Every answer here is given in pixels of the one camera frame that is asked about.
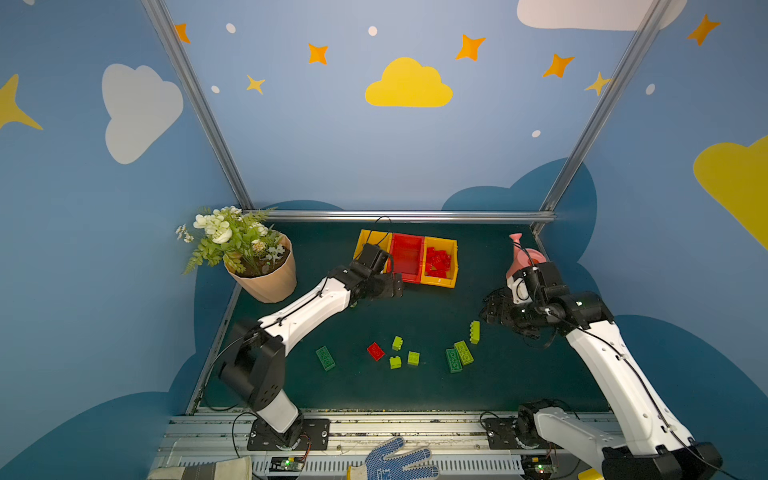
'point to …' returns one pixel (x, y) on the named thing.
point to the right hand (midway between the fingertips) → (497, 315)
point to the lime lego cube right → (413, 358)
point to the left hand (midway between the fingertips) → (395, 286)
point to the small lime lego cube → (395, 362)
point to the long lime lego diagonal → (464, 352)
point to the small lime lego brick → (397, 343)
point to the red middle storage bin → (406, 257)
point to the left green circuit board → (286, 464)
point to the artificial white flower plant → (240, 237)
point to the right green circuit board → (537, 466)
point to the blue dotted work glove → (379, 465)
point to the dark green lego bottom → (454, 362)
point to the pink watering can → (523, 257)
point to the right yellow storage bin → (441, 244)
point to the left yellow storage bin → (380, 238)
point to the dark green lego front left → (325, 358)
